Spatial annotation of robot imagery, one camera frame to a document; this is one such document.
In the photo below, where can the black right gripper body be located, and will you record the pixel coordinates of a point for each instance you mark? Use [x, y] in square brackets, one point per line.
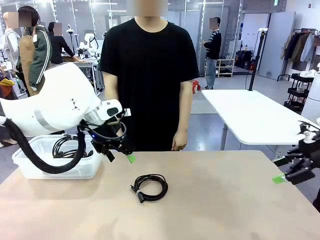
[307, 165]

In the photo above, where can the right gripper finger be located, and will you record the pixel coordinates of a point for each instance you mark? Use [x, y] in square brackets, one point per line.
[287, 157]
[280, 178]

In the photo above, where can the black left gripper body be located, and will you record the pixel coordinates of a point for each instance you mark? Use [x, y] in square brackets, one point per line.
[115, 137]

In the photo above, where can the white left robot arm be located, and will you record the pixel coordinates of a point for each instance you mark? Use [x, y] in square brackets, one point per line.
[62, 100]

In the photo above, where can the person's left forearm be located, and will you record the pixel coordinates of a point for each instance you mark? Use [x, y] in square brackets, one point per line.
[184, 115]

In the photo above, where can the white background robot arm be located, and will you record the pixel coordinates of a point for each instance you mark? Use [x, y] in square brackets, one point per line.
[90, 42]

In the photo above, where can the person's left hand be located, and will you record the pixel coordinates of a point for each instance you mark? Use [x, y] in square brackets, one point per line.
[180, 141]

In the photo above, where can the white table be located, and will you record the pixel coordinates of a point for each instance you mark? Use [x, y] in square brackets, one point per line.
[250, 115]

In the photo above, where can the white cylinder unit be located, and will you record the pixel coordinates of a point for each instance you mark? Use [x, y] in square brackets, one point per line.
[312, 100]

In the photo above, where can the grey workbench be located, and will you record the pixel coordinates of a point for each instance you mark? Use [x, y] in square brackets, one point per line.
[96, 72]

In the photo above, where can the person in black t-shirt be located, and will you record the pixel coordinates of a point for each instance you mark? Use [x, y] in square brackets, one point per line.
[150, 75]

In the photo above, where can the black utility cart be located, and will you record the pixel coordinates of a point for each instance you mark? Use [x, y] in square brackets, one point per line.
[300, 82]

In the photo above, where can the clear plastic storage bin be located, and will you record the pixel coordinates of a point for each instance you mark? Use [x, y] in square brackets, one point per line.
[30, 172]

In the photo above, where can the red bag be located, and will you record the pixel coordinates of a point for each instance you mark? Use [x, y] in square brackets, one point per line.
[196, 87]

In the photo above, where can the black stand with white head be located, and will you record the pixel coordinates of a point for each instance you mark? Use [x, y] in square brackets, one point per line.
[257, 55]

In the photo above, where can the black bags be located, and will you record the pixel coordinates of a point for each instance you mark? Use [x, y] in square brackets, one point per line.
[243, 60]

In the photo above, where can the wooden shoe rack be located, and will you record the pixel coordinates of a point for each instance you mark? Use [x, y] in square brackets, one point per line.
[226, 67]

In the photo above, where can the clothes rack with coats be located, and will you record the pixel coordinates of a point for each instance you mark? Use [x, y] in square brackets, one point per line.
[300, 47]

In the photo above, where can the person in apron and green jacket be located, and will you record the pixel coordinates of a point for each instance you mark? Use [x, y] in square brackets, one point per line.
[37, 55]

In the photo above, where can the person in striped sweater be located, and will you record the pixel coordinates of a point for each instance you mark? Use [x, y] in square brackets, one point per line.
[212, 47]

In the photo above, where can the black camera box with LED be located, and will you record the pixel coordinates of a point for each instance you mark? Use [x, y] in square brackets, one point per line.
[100, 146]

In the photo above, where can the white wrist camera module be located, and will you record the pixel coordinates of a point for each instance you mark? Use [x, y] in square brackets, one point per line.
[310, 135]

